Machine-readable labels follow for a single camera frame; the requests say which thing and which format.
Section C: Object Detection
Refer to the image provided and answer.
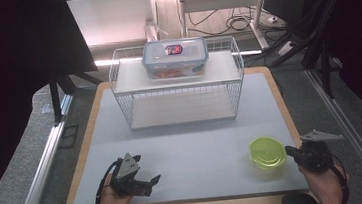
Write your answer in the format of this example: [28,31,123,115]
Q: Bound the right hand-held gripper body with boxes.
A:
[293,127,347,175]

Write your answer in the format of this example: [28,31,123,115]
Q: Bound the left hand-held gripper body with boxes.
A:
[108,150,154,201]

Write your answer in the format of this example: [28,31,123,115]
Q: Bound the green plastic bowl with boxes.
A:
[248,134,289,173]

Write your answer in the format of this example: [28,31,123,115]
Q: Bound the white wire shelf rack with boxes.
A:
[106,35,250,133]

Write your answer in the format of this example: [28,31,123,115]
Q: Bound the clear plastic food container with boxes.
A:
[140,35,211,82]

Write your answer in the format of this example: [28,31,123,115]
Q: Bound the person's right hand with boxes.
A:
[298,161,351,204]

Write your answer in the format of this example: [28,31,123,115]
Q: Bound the grey table mat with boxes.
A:
[61,68,313,204]

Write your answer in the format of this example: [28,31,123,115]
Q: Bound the black metal stand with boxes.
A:
[264,0,362,105]
[45,64,106,127]

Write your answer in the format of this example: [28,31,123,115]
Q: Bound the white power strip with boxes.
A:
[277,40,297,57]

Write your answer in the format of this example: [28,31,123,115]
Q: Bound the white panel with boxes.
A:
[67,0,157,49]

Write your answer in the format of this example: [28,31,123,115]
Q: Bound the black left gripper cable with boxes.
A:
[89,157,127,204]

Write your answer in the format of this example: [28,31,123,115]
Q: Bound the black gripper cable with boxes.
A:
[327,152,351,204]
[89,157,127,204]

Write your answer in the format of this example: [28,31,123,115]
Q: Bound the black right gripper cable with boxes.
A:
[327,152,351,204]

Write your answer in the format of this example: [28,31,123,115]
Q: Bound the aluminium rail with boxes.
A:
[0,92,85,204]
[303,64,362,204]

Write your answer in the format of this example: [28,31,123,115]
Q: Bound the black floor cables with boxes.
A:
[185,4,266,39]

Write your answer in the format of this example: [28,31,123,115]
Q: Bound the white desk frame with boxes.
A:
[177,0,277,59]

